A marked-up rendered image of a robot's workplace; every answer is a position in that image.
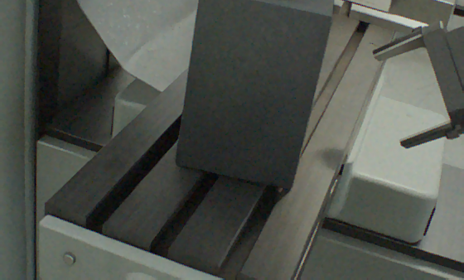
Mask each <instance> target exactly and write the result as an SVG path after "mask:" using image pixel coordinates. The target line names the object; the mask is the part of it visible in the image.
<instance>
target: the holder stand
mask: <svg viewBox="0 0 464 280"><path fill-rule="evenodd" d="M333 12H334V0H198V3H197V9H196V23H195V29H194V34H193V39H192V44H191V54H190V59H189V65H188V76H187V82H186V91H185V97H184V102H183V107H182V113H181V128H180V133H179V138H178V144H177V150H176V164H177V165H179V166H183V167H189V168H192V169H199V170H202V171H208V172H213V173H215V174H219V175H222V176H232V177H236V178H239V179H243V180H246V181H256V182H259V183H263V184H266V185H270V186H276V187H282V188H286V189H292V187H293V182H294V180H295V176H296V174H297V169H298V164H299V162H300V156H301V152H302V147H303V143H304V140H305V137H306V134H307V125H308V122H309V119H310V116H311V113H312V104H313V101H314V98H315V95H316V91H317V83H318V80H319V77H320V73H321V68H322V62H323V59H324V55H325V53H326V43H327V41H328V38H329V35H330V32H331V23H332V20H333Z"/></svg>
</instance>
